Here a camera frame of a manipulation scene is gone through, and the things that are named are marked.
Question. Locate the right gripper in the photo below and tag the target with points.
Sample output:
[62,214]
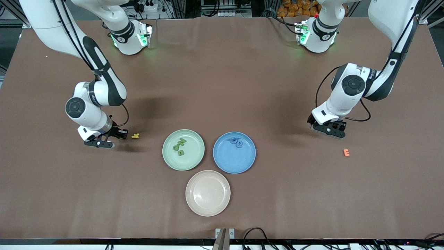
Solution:
[114,132]

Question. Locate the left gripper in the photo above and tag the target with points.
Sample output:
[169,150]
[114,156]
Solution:
[340,125]

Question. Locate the green foam letter N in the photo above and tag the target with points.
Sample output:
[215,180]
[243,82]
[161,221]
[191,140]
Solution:
[181,141]

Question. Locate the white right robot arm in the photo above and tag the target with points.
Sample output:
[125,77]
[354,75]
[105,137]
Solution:
[45,24]

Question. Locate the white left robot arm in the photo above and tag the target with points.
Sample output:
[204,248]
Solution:
[392,21]

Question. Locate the green plate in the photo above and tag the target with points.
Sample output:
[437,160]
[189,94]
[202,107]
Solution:
[192,159]

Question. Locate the blue plate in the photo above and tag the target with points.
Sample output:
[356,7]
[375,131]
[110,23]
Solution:
[236,159]

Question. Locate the brown table mat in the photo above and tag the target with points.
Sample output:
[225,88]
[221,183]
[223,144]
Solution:
[222,86]

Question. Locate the pink plate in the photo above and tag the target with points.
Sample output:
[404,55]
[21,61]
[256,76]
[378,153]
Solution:
[208,194]

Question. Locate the orange mesh bag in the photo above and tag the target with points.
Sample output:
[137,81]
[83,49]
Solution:
[295,8]

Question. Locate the grey mounting pole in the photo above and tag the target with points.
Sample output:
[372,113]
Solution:
[220,243]

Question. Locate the white power strip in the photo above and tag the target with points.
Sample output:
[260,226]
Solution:
[225,14]

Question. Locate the metal clamp bracket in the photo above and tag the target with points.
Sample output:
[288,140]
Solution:
[231,233]

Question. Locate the aluminium frame profile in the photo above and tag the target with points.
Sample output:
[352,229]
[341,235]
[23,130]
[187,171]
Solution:
[422,19]
[25,23]

